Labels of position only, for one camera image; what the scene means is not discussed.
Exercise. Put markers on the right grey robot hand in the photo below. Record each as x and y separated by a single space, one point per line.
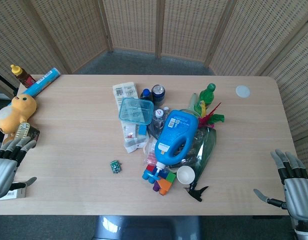
299 197

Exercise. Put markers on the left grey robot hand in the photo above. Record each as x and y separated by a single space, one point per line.
4 172

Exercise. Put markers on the small green toy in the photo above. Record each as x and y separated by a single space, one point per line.
115 167

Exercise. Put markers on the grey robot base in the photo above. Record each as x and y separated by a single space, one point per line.
144 228

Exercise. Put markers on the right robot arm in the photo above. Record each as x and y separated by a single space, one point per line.
304 232

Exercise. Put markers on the white barcode box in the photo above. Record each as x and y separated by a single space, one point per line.
12 195

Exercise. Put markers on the orange glass jar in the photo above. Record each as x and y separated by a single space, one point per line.
7 139

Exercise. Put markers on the gold tin can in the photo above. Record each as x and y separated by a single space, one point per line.
22 131

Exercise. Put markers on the dark brown box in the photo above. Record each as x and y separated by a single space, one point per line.
34 135

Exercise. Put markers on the yellow plush duck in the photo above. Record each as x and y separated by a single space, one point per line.
17 111

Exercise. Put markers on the black stand bar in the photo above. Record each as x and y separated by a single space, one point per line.
4 81

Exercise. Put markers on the honey bottle yellow cap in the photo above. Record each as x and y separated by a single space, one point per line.
22 77

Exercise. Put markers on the blue cardboard tube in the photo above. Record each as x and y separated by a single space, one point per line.
41 82

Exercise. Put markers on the black clip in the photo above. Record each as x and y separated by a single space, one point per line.
197 193

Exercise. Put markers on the green transparent bag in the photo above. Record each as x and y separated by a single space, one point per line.
207 145

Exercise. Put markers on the woven wooden screen panel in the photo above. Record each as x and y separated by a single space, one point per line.
74 27
299 82
131 25
14 37
259 35
191 27

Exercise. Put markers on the white paper cup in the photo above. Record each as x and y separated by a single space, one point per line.
185 174

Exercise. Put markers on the coloured feathers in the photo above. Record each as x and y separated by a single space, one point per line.
209 118

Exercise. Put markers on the white round table cap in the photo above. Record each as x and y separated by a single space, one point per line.
242 91

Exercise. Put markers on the green building block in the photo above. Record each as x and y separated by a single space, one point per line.
171 178

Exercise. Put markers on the clear packet small parts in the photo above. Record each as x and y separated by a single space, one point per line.
132 142

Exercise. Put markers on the orange building block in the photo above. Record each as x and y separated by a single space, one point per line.
165 186

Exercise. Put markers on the green plastic bottle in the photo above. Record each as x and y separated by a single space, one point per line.
207 96

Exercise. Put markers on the blue detergent bottle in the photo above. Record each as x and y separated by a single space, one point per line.
174 137

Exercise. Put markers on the pale green vase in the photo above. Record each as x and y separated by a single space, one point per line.
192 105

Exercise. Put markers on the purple building block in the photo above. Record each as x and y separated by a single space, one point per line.
156 186

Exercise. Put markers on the blue building block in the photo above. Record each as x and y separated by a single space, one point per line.
149 176

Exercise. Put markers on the small blue box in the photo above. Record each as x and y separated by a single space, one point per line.
142 130

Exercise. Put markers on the white QR code packet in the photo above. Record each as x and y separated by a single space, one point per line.
125 91

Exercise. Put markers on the red building block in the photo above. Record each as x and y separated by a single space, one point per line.
150 168

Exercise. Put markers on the teal lidded plastic container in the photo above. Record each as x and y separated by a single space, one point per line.
136 110

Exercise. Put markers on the clear bag pink contents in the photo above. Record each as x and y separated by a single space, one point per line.
151 155

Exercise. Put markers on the small clear bottle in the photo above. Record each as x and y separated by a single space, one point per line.
166 110

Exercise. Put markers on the clear bottle white cap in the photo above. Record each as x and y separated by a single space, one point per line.
158 117

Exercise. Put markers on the dark blue ink bottle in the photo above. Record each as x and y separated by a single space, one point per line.
146 95

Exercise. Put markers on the dark blue silver-lid jar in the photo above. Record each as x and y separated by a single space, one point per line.
159 95

